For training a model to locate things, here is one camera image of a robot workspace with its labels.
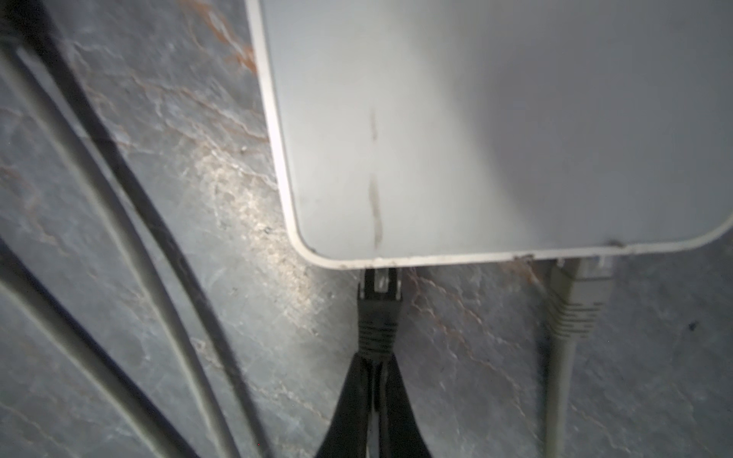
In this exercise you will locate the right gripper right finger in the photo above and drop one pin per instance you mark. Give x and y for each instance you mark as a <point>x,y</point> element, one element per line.
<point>399,434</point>

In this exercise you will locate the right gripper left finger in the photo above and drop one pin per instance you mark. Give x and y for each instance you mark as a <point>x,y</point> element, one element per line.
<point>347,434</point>

